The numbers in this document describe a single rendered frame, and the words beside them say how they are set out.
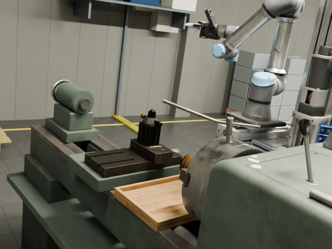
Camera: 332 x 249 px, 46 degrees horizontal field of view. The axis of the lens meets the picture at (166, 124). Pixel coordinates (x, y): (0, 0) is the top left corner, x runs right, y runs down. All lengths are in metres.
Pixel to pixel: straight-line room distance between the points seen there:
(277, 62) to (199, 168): 1.01
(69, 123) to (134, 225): 0.84
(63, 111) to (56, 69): 3.19
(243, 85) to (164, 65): 1.40
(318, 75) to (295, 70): 4.79
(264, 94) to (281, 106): 4.66
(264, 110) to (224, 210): 0.99
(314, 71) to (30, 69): 4.05
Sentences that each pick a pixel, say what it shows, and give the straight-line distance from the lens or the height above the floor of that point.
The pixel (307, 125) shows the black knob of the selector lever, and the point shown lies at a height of 1.39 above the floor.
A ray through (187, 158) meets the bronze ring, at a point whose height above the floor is 1.11.
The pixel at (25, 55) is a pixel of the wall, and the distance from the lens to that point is 5.29.
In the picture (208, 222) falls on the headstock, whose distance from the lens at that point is 1.16.
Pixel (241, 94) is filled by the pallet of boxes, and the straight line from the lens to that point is 6.69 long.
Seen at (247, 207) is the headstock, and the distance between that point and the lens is 1.05.
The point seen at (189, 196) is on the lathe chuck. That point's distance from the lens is 1.30.
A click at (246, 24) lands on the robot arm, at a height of 1.61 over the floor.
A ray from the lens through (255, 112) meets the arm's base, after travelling 2.01.
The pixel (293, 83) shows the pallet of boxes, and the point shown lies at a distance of 6.71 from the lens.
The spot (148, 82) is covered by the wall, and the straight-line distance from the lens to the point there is 6.07.
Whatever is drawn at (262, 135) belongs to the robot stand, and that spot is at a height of 1.09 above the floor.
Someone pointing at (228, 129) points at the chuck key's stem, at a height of 1.28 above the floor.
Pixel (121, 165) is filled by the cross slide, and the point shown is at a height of 0.97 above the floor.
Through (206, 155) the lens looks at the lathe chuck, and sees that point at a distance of 1.28.
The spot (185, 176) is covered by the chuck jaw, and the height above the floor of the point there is 1.11.
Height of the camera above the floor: 1.63
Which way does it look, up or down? 16 degrees down
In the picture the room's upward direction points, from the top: 8 degrees clockwise
